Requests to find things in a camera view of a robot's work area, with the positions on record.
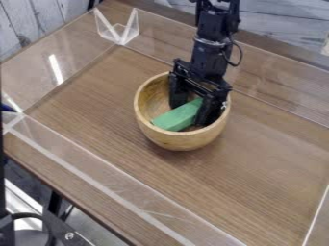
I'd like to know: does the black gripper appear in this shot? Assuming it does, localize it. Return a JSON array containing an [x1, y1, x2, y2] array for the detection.
[[170, 37, 233, 126]]

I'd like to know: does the green rectangular block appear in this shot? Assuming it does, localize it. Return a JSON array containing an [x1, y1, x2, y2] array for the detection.
[[152, 98, 204, 132]]

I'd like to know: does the brown wooden bowl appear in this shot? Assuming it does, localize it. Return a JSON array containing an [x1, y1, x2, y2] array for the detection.
[[134, 72, 232, 151]]

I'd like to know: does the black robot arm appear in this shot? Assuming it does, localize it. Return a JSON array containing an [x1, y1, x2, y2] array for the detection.
[[169, 0, 241, 126]]

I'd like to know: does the clear acrylic tray barrier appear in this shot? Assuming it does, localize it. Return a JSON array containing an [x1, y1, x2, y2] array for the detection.
[[0, 2, 329, 246]]

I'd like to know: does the blue object at edge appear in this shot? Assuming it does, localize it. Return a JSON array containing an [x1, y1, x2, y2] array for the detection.
[[0, 102, 18, 167]]

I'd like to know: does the black table leg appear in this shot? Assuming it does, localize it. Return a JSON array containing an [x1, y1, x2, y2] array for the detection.
[[49, 191, 63, 216]]

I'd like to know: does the black cable loop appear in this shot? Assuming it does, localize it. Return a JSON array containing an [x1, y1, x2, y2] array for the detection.
[[0, 212, 61, 246]]

